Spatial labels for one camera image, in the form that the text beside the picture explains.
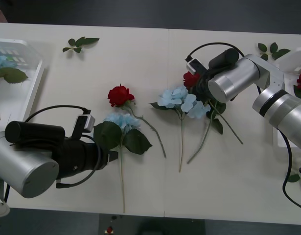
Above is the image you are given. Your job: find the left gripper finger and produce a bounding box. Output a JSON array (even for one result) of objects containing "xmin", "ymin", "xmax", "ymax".
[{"xmin": 108, "ymin": 150, "xmax": 119, "ymax": 163}]

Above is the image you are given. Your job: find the loose green leaf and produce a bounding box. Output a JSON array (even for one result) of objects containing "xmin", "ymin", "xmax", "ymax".
[{"xmin": 286, "ymin": 173, "xmax": 301, "ymax": 183}]

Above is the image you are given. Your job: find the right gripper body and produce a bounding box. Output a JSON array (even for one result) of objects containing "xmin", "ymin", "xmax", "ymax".
[{"xmin": 192, "ymin": 72, "xmax": 211, "ymax": 99}]

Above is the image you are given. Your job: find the pale blue flower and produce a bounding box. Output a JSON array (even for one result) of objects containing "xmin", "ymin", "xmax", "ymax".
[
  {"xmin": 149, "ymin": 85, "xmax": 211, "ymax": 173},
  {"xmin": 93, "ymin": 112, "xmax": 153, "ymax": 213},
  {"xmin": 0, "ymin": 48, "xmax": 29, "ymax": 85}
]

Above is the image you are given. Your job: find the shallow white box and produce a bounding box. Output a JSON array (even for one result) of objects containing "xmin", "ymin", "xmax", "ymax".
[
  {"xmin": 272, "ymin": 47, "xmax": 301, "ymax": 148},
  {"xmin": 0, "ymin": 38, "xmax": 52, "ymax": 128}
]

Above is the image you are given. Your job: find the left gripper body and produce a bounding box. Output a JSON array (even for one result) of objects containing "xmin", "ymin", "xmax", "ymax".
[{"xmin": 88, "ymin": 143, "xmax": 111, "ymax": 172}]

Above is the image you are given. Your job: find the loose green leaf twig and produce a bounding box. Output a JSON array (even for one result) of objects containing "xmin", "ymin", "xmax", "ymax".
[
  {"xmin": 257, "ymin": 42, "xmax": 292, "ymax": 61},
  {"xmin": 62, "ymin": 36, "xmax": 100, "ymax": 54}
]

